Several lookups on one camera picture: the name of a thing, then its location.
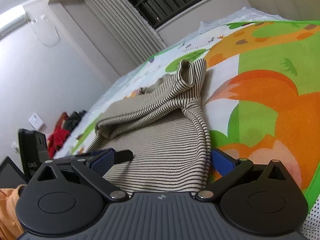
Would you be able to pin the dark monitor screen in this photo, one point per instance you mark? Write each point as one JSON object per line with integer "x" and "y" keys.
{"x": 10, "y": 175}

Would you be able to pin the red and dark clothes pile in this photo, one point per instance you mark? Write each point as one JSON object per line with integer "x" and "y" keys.
{"x": 62, "y": 130}

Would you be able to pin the orange left sleeve forearm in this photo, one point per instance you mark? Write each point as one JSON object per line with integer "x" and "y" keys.
{"x": 10, "y": 226}

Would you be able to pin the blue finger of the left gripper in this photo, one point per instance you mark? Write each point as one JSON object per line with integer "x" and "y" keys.
{"x": 123, "y": 156}

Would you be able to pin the white wall socket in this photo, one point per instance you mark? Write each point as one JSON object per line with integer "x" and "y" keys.
{"x": 36, "y": 122}

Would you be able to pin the white air conditioner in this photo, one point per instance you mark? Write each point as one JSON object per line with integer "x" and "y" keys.
{"x": 9, "y": 27}

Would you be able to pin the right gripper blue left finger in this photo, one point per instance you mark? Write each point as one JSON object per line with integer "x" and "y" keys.
{"x": 101, "y": 161}

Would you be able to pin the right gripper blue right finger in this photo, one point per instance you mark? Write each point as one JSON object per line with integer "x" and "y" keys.
{"x": 222, "y": 163}

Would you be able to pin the colourful cartoon animal blanket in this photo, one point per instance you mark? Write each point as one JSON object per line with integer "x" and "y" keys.
{"x": 261, "y": 96}

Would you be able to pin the beige striped knit garment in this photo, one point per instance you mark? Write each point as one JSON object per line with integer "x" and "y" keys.
{"x": 164, "y": 127}

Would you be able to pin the white dotted mattress edge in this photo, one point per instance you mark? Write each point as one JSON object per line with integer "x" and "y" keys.
{"x": 311, "y": 226}

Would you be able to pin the left beige curtain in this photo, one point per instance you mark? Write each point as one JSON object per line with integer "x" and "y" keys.
{"x": 129, "y": 28}

